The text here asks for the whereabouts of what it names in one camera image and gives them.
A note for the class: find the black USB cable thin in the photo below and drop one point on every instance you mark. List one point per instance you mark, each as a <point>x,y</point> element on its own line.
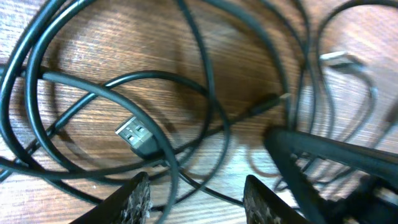
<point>341,61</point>

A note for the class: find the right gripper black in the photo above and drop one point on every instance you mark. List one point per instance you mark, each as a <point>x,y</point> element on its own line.
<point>374,200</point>

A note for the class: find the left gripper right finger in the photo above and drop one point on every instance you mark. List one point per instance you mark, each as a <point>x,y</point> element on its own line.
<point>263,206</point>

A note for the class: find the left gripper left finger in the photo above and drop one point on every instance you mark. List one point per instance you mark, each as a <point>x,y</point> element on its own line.
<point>129,204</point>

